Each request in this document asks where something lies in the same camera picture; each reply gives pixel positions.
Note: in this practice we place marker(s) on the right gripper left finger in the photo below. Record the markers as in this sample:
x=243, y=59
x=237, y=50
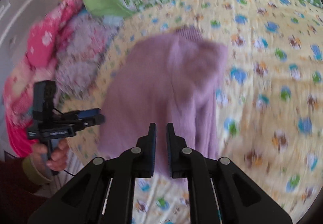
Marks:
x=103, y=191

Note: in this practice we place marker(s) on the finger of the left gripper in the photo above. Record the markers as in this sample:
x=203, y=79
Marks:
x=93, y=120
x=88, y=113

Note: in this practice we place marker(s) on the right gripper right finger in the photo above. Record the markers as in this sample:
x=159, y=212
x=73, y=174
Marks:
x=219, y=191

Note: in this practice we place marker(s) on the purple knitted sweater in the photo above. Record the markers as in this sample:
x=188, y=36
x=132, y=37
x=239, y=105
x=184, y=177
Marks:
x=167, y=78

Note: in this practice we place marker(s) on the person's left hand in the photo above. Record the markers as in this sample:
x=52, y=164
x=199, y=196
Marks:
x=57, y=161

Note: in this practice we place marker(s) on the pink floral blanket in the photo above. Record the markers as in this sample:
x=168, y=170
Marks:
x=46, y=38

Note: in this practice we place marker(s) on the green sleeve cuff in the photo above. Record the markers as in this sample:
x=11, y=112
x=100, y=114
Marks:
x=36, y=170

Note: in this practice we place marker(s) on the lilac floral folded cloth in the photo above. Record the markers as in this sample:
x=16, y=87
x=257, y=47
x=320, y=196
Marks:
x=83, y=51

